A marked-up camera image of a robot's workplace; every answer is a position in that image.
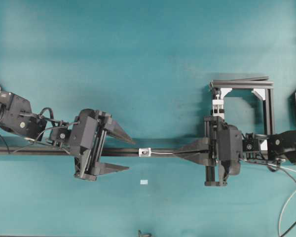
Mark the white corner bracket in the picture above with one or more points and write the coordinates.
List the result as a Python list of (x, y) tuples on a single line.
[(263, 146), (260, 93), (224, 92)]

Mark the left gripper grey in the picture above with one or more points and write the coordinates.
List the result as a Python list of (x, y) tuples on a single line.
[(86, 143)]

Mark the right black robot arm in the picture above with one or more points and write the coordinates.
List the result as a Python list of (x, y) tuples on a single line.
[(281, 147)]

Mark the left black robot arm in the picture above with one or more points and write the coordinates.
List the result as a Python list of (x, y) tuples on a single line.
[(16, 117)]

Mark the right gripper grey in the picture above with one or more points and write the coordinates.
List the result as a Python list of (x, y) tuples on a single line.
[(223, 141)]

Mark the white corner bracket upper left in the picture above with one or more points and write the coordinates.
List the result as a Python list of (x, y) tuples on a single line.
[(224, 92)]

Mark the black square profile frame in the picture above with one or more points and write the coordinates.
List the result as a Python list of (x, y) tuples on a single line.
[(250, 84)]

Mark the white corner bracket upper right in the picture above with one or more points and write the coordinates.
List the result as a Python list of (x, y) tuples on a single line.
[(260, 93)]

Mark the white tape label on table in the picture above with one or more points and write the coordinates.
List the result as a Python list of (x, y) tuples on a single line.
[(144, 182)]

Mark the long black aluminium rail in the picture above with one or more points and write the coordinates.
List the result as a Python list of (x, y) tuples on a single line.
[(107, 152)]

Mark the white corner bracket lower right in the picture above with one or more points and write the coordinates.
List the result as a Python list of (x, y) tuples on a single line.
[(263, 146)]

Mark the silver metal fitting on rail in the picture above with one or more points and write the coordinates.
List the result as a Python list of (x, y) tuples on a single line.
[(144, 152)]

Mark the white wire clamp holder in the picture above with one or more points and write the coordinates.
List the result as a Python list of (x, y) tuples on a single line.
[(218, 108)]

